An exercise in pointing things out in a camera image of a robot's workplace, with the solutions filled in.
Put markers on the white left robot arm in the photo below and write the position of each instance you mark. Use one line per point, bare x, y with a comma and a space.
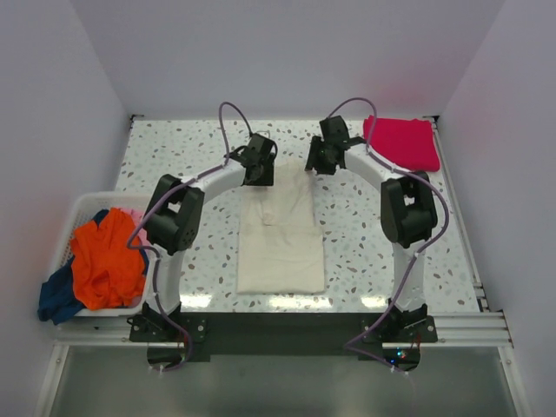
173, 216

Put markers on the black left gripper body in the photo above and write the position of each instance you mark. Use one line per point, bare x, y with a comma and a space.
265, 177

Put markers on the orange t-shirt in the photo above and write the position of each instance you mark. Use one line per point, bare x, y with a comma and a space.
106, 273

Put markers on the cream white t-shirt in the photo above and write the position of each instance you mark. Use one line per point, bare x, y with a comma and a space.
280, 245

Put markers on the navy blue t-shirt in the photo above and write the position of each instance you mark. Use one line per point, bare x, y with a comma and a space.
57, 301

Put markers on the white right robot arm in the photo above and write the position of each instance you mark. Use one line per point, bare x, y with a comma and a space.
407, 210

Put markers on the pink t-shirt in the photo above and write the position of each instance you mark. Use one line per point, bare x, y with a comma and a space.
136, 217

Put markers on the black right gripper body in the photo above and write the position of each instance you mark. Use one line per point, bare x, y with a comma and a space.
319, 158

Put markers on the white plastic laundry basket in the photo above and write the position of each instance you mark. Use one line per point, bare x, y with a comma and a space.
83, 210

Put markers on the aluminium frame rail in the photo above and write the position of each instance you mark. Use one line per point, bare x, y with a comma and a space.
453, 330

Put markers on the folded magenta t-shirt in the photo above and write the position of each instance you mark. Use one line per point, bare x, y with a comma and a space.
408, 144

